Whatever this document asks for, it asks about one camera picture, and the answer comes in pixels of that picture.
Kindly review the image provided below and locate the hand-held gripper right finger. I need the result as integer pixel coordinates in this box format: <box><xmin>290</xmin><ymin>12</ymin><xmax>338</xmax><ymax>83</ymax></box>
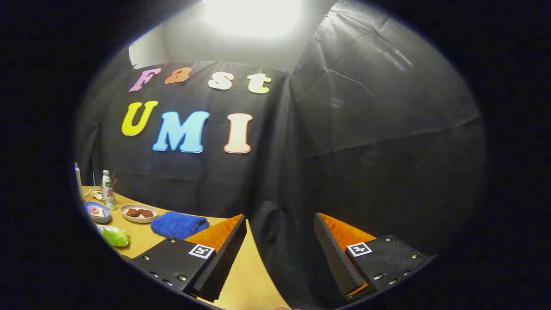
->
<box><xmin>313</xmin><ymin>212</ymin><xmax>432</xmax><ymax>302</ymax></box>

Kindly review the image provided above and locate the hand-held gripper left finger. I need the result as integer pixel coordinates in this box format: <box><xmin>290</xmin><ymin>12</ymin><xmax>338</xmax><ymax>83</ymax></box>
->
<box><xmin>129</xmin><ymin>214</ymin><xmax>248</xmax><ymax>303</ymax></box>

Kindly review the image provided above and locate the green lettuce leaf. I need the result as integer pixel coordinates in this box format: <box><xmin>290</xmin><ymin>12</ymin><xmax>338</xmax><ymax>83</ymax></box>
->
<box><xmin>101</xmin><ymin>227</ymin><xmax>130</xmax><ymax>248</ymax></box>

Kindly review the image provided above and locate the blue towel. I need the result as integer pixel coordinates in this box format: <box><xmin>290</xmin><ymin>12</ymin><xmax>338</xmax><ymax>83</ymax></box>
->
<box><xmin>151</xmin><ymin>211</ymin><xmax>210</xmax><ymax>240</ymax></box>

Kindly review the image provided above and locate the beige plate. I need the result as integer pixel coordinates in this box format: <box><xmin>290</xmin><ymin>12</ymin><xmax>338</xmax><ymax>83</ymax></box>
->
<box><xmin>120</xmin><ymin>204</ymin><xmax>159</xmax><ymax>223</ymax></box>

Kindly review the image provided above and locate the black backdrop cloth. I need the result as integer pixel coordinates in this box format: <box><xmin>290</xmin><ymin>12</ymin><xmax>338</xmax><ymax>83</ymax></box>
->
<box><xmin>73</xmin><ymin>0</ymin><xmax>489</xmax><ymax>308</ymax></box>

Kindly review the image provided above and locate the blue plate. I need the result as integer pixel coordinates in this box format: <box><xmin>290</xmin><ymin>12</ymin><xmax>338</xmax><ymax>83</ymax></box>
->
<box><xmin>84</xmin><ymin>201</ymin><xmax>111</xmax><ymax>223</ymax></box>

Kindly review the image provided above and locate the white bottle green cap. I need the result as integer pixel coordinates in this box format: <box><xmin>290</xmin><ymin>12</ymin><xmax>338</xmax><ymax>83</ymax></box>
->
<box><xmin>102</xmin><ymin>170</ymin><xmax>113</xmax><ymax>203</ymax></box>

